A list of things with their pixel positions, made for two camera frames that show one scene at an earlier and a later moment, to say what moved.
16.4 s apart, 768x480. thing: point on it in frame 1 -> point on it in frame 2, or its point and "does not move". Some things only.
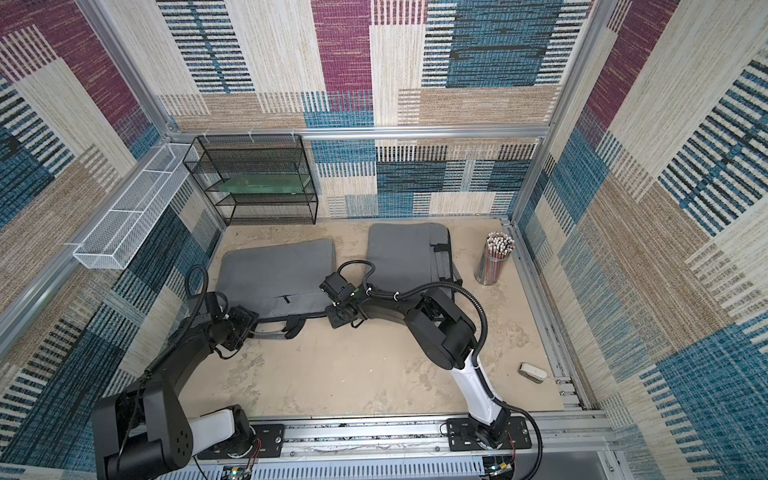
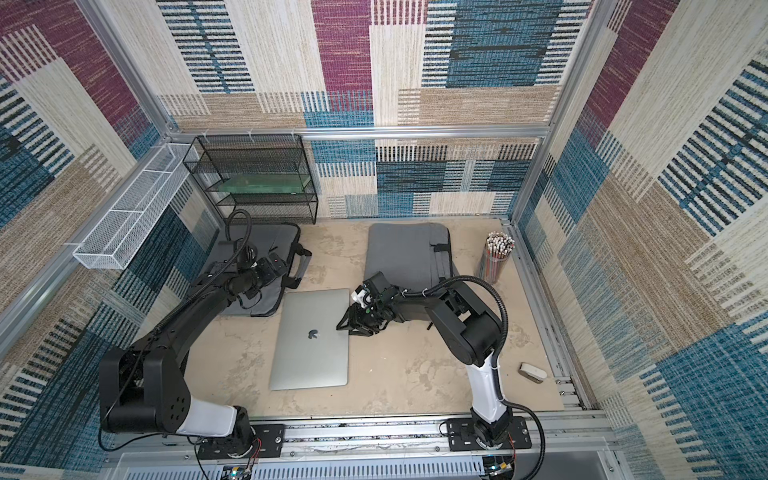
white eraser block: [533, 373] does not move
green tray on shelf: [264, 183] does not move
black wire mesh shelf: [256, 179] does not move
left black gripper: [246, 317] -> [271, 273]
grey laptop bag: [278, 281] -> [266, 238]
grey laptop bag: [405, 256] does not move
